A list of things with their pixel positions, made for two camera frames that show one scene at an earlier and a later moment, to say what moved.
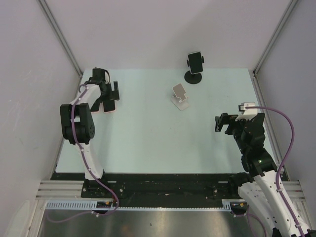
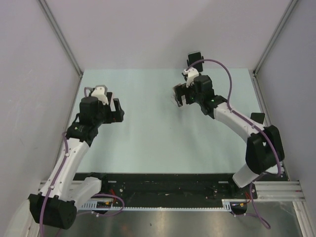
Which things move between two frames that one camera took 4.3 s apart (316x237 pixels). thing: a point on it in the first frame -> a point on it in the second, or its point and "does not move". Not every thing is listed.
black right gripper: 225,118 -> 182,90
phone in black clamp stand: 195,62 does not move
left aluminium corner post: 61,37 does not move
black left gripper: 110,96 -> 113,116
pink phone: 109,106 does not move
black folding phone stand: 257,121 does not move
